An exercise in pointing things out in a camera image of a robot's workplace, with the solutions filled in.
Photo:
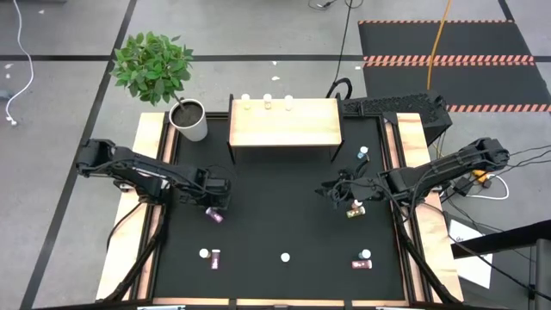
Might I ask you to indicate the black perforated computer case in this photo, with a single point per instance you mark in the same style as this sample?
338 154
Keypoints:
396 103

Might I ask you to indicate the black beam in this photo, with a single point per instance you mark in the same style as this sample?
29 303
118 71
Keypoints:
516 234

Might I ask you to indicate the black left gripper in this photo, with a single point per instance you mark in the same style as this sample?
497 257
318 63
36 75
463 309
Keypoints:
217 187

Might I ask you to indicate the wooden shelf black metal legs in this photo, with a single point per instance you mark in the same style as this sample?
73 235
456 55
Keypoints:
284 125

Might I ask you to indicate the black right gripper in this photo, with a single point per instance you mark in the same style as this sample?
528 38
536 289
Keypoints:
363 187

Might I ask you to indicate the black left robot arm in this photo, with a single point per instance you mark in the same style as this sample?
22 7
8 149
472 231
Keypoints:
129 168

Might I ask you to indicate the green leafy plant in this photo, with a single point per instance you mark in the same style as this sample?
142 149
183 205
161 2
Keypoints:
150 69

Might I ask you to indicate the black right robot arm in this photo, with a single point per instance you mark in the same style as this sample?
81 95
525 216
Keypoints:
447 165

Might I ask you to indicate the black floor mat striped edge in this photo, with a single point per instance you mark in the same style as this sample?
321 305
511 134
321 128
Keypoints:
400 82
400 39

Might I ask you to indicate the white paper sheet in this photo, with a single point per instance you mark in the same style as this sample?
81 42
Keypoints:
473 267

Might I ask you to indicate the white plant pot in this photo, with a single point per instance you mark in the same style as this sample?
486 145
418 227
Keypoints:
198 131

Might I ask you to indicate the pink medicine bottle white cap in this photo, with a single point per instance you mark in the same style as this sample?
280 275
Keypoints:
215 260
285 257
214 214

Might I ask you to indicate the orange power plug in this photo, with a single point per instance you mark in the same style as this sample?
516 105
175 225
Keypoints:
480 174

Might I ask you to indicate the wooden table side board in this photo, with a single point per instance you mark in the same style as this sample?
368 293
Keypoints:
146 129
411 138

